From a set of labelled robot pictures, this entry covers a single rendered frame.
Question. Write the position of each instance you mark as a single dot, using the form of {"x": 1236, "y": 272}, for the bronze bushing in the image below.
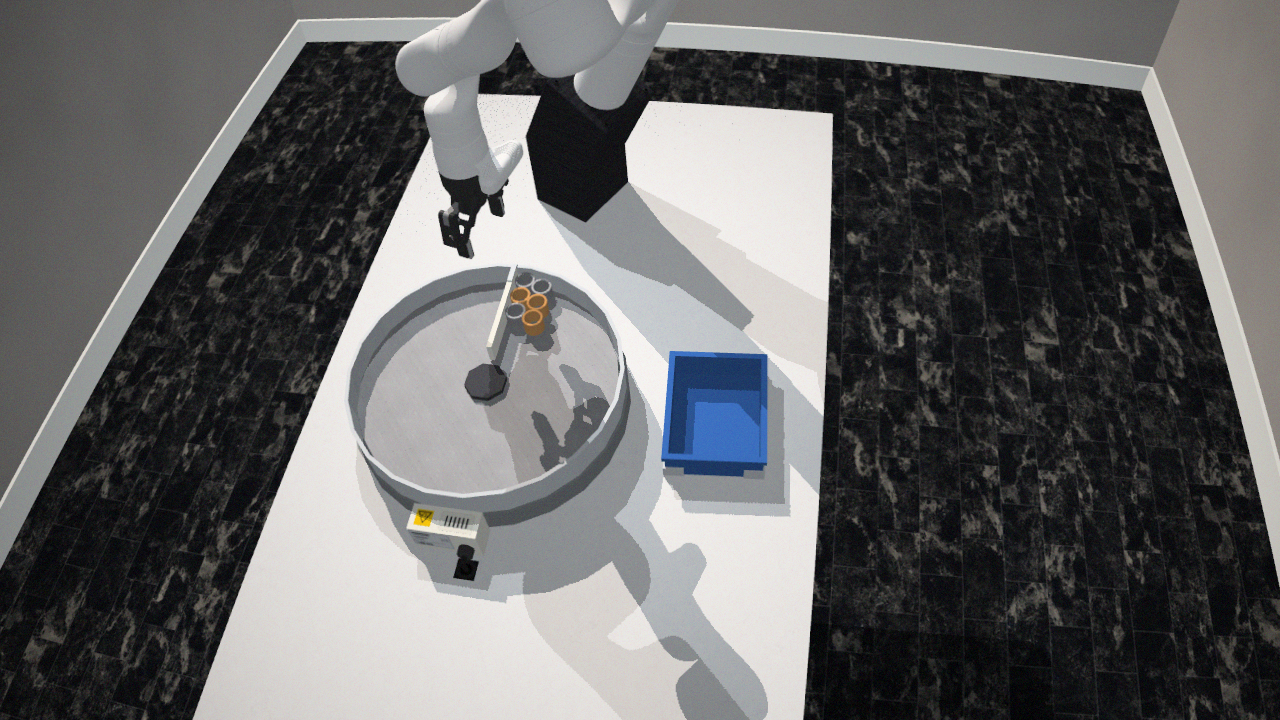
{"x": 520, "y": 293}
{"x": 538, "y": 300}
{"x": 531, "y": 316}

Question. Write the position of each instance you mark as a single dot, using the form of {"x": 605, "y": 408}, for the blue open-top crate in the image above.
{"x": 713, "y": 408}

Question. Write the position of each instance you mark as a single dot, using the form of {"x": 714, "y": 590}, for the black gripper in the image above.
{"x": 466, "y": 197}

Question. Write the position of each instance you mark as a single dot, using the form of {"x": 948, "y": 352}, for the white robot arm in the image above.
{"x": 560, "y": 38}

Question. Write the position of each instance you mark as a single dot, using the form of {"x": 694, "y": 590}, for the grey metal bushing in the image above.
{"x": 515, "y": 309}
{"x": 525, "y": 278}
{"x": 542, "y": 285}

